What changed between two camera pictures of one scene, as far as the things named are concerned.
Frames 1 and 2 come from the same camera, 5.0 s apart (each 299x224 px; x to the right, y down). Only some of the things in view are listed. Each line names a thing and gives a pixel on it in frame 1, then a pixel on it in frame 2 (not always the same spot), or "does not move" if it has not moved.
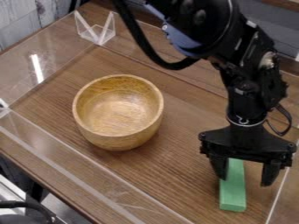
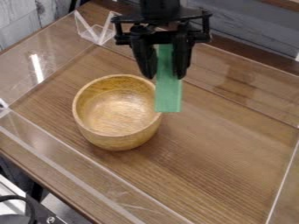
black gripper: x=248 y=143 → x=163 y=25
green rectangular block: x=232 y=192 → x=168 y=83
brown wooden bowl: x=116 y=111 does not move
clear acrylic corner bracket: x=97 y=33 does not move
